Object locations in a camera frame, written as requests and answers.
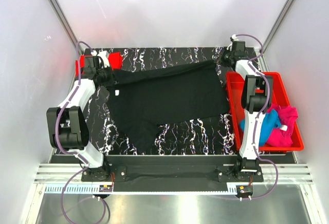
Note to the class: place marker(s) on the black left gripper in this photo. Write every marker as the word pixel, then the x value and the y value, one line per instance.
pixel 111 78

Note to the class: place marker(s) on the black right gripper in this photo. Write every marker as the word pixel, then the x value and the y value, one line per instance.
pixel 225 51

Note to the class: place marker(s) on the black t shirt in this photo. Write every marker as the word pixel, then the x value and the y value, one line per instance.
pixel 139 102

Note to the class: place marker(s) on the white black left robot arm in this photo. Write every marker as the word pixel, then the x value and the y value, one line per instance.
pixel 67 127

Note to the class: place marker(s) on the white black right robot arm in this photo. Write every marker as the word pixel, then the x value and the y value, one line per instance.
pixel 255 100

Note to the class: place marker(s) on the red plastic bin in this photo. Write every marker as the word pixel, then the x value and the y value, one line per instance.
pixel 235 84

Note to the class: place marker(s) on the folded red t shirt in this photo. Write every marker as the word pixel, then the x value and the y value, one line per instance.
pixel 115 60

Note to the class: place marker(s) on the blue t shirt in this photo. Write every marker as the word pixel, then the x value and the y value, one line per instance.
pixel 270 122

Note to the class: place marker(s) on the pink t shirt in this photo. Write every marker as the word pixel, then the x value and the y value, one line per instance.
pixel 282 137

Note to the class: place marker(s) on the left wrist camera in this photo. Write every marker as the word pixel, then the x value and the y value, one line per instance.
pixel 102 57

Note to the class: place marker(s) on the aluminium frame post right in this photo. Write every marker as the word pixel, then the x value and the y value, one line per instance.
pixel 278 23

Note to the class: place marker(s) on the aluminium frame post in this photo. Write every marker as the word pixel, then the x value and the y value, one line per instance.
pixel 64 22
pixel 278 23

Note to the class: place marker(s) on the aluminium frame post left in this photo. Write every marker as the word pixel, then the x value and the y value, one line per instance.
pixel 64 22

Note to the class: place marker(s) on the aluminium front rail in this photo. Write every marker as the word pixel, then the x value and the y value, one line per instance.
pixel 59 173

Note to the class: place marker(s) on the white slotted cable duct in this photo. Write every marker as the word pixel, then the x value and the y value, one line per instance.
pixel 122 189

